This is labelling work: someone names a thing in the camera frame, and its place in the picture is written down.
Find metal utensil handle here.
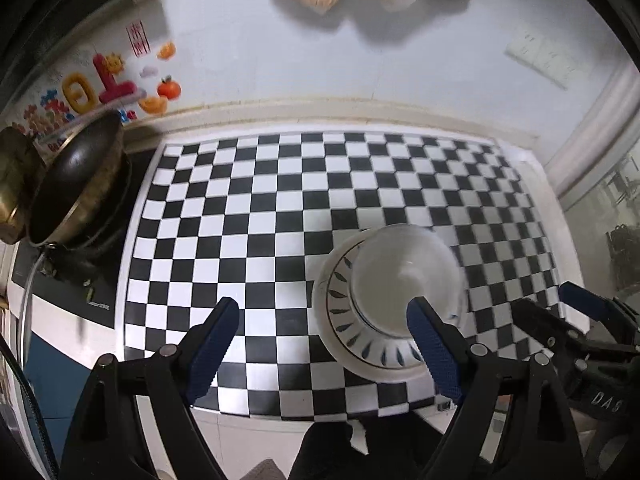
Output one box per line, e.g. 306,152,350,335
37,87,148,143

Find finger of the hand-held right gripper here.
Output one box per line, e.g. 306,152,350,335
510,299,608,361
557,281,640,346

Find blue cabinet front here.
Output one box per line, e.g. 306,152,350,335
24,342,121,468

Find white pastel spotted bowl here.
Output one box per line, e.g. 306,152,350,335
347,224,468,338

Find brass pot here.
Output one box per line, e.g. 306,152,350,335
0,125,47,245

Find person's dark trousers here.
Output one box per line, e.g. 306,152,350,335
289,405,451,480

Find glass door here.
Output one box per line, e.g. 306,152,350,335
557,142,640,323

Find black wok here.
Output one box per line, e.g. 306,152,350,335
25,110,133,251

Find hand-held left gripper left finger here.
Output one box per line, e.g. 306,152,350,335
57,296,241,480

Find colourful wall sticker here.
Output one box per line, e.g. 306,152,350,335
10,20,183,153

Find black stove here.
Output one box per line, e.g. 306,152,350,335
10,150,161,333

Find black white checkered mat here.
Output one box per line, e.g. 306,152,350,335
116,130,563,423

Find grey hose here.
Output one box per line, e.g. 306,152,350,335
19,245,52,361

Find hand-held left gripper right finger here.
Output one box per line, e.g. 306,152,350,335
406,296,590,480

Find white wall switch panel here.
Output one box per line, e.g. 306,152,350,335
505,25,588,91

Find black range hood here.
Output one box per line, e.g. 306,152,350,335
0,0,138,106

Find white plate blue leaf pattern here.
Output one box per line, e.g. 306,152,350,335
325,240,468,368

